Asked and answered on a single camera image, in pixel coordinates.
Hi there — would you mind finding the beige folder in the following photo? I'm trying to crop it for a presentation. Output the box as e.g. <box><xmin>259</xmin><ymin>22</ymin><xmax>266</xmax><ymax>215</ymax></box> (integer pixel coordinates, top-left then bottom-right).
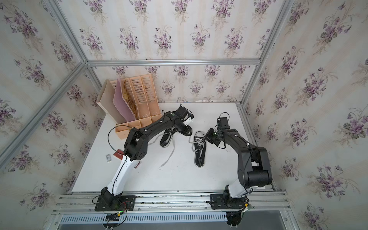
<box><xmin>96</xmin><ymin>80</ymin><xmax>126</xmax><ymax>124</ymax></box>

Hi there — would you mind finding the aluminium rail frame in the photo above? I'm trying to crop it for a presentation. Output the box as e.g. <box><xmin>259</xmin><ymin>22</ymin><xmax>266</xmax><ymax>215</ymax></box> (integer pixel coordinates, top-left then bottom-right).
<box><xmin>45</xmin><ymin>1</ymin><xmax>299</xmax><ymax>230</ymax></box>

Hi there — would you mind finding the peach plastic file organizer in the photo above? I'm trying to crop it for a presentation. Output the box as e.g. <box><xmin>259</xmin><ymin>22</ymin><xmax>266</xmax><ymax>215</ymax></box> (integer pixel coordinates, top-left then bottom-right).
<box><xmin>111</xmin><ymin>74</ymin><xmax>162</xmax><ymax>140</ymax></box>

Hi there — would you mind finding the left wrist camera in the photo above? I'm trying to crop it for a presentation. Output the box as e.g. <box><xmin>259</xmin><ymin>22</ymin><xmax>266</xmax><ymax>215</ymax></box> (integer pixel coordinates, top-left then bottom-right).
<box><xmin>173</xmin><ymin>105</ymin><xmax>194</xmax><ymax>126</ymax></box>

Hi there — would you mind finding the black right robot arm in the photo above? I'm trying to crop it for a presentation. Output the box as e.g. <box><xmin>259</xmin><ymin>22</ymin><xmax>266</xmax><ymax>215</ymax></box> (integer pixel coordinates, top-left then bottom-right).
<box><xmin>205</xmin><ymin>128</ymin><xmax>273</xmax><ymax>198</ymax></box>

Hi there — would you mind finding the black canvas sneaker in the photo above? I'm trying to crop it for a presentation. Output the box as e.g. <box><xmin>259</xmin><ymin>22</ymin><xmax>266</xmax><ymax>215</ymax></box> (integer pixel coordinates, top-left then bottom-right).
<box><xmin>149</xmin><ymin>126</ymin><xmax>177</xmax><ymax>169</ymax></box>
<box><xmin>189</xmin><ymin>131</ymin><xmax>207</xmax><ymax>168</ymax></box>

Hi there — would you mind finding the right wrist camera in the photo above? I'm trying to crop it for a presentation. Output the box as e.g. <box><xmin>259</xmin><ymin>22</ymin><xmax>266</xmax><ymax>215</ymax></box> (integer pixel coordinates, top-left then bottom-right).
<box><xmin>217</xmin><ymin>117</ymin><xmax>230</xmax><ymax>132</ymax></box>

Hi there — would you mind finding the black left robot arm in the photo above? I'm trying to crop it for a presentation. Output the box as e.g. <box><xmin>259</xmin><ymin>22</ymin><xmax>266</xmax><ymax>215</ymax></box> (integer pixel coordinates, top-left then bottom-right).
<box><xmin>98</xmin><ymin>111</ymin><xmax>194</xmax><ymax>210</ymax></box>

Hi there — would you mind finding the yellow wanted poster book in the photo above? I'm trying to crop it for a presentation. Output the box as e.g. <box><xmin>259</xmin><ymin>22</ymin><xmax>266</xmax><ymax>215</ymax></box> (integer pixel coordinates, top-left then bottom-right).
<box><xmin>121</xmin><ymin>79</ymin><xmax>138</xmax><ymax>119</ymax></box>

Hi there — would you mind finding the red card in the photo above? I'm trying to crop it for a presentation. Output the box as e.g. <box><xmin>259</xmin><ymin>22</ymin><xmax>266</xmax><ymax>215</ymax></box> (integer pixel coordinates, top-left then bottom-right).
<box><xmin>113</xmin><ymin>149</ymin><xmax>141</xmax><ymax>169</ymax></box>

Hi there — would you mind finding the small circuit board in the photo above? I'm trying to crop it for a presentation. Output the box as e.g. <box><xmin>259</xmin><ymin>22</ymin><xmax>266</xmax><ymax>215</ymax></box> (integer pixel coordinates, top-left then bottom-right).
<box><xmin>104</xmin><ymin>213</ymin><xmax>120</xmax><ymax>222</ymax></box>

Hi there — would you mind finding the small grey tag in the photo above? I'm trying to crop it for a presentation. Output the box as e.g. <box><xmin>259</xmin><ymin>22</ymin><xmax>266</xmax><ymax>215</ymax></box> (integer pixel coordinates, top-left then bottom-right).
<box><xmin>105</xmin><ymin>154</ymin><xmax>112</xmax><ymax>163</ymax></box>

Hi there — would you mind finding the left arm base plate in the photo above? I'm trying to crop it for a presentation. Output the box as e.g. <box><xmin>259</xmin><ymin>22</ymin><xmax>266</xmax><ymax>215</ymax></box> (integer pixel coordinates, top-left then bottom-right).
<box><xmin>93</xmin><ymin>195</ymin><xmax>137</xmax><ymax>212</ymax></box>

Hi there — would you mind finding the pink folder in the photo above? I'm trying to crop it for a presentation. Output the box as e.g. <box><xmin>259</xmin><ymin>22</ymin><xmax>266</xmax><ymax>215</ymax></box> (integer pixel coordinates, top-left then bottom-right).
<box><xmin>113</xmin><ymin>79</ymin><xmax>136</xmax><ymax>122</ymax></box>

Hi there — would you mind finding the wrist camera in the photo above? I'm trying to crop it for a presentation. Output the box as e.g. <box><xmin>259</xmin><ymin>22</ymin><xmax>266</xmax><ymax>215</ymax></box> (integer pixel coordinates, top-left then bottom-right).
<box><xmin>217</xmin><ymin>117</ymin><xmax>230</xmax><ymax>132</ymax></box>
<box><xmin>173</xmin><ymin>105</ymin><xmax>194</xmax><ymax>126</ymax></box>

